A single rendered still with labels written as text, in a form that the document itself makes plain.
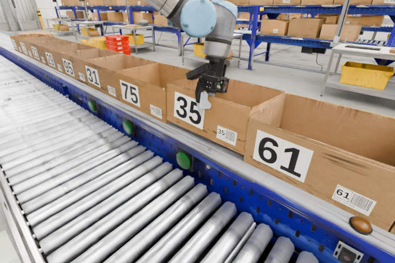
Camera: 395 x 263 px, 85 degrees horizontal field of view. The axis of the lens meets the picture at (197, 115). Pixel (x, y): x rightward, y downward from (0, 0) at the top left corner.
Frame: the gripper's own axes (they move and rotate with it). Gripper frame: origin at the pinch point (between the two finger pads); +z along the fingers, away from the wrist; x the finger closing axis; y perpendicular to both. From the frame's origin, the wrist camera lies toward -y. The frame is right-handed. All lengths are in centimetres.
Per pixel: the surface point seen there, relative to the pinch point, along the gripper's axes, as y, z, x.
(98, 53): -136, -6, 27
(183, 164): -1.2, 21.9, -3.7
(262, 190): 30.2, 15.2, -3.4
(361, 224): 53, 11, -3
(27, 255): -11, 40, -52
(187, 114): -6.4, 3.1, 0.1
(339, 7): -53, -140, 425
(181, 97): -10.0, -2.7, -0.8
